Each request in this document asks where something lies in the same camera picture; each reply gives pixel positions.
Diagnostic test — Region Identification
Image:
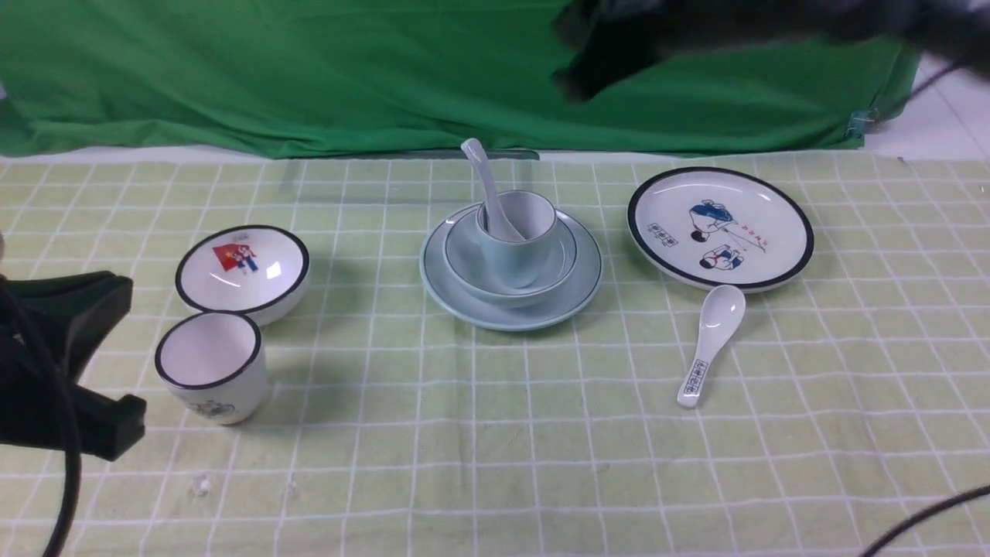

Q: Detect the black cable right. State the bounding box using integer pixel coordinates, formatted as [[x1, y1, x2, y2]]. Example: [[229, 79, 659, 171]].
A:
[[859, 484, 990, 557]]

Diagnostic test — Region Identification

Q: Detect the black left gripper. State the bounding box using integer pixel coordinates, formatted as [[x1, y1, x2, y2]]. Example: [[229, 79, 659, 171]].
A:
[[1, 271, 146, 462]]

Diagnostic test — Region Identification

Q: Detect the green backdrop cloth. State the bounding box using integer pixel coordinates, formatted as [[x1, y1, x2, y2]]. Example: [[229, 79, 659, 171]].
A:
[[1, 1, 920, 159]]

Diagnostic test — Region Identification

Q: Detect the plain white ceramic spoon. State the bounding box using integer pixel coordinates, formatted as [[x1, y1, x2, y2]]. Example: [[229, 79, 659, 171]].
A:
[[460, 138, 524, 242]]

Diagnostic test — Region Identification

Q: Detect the pale blue cup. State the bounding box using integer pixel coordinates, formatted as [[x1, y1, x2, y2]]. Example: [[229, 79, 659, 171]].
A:
[[475, 190, 558, 289]]

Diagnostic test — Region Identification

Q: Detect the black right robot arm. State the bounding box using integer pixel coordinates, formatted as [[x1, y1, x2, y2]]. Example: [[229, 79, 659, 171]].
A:
[[552, 1, 989, 103]]

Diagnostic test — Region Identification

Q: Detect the pale blue flat plate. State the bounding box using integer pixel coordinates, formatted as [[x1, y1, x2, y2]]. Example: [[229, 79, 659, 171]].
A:
[[418, 203, 603, 333]]

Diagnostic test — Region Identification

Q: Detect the blue clip on backdrop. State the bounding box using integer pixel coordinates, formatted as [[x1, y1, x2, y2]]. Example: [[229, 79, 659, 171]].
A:
[[845, 109, 882, 140]]

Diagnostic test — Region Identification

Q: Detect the pale blue shallow bowl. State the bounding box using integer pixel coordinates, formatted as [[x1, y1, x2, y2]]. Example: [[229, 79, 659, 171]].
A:
[[441, 204, 577, 308]]

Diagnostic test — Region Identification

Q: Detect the green checkered tablecloth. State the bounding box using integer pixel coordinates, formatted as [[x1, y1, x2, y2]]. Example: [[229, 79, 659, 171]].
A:
[[1, 152, 989, 556]]

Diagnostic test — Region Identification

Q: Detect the black-rimmed cartoon plate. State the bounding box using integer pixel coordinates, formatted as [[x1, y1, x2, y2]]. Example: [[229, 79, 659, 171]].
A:
[[626, 166, 814, 293]]

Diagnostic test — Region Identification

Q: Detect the white spoon with label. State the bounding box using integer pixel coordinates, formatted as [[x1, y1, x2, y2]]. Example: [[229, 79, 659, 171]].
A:
[[676, 285, 746, 409]]

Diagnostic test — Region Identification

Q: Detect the black-rimmed cartoon bowl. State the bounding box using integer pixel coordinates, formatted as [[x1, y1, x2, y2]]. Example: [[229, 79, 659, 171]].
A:
[[174, 224, 312, 326]]

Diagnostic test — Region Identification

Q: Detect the black-rimmed white cup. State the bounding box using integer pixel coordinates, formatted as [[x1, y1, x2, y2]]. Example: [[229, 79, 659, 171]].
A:
[[153, 313, 270, 426]]

